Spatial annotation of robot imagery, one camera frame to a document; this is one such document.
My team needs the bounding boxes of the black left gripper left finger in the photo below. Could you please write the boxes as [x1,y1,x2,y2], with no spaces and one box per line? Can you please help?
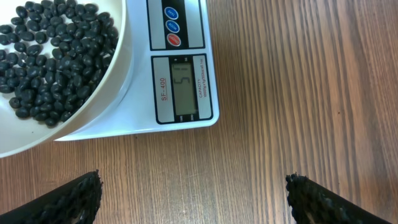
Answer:
[1,170,103,224]

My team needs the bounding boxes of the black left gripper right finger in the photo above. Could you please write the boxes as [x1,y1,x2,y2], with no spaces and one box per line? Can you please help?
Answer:
[285,174,388,224]

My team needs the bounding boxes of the white bowl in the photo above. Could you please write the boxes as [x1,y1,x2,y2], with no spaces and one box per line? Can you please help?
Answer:
[1,1,133,157]

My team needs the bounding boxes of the white digital kitchen scale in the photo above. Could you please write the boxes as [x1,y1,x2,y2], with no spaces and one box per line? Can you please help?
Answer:
[66,0,220,141]

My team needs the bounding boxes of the black beans in bowl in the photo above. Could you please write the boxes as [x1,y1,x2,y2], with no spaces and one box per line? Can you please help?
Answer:
[1,0,119,127]

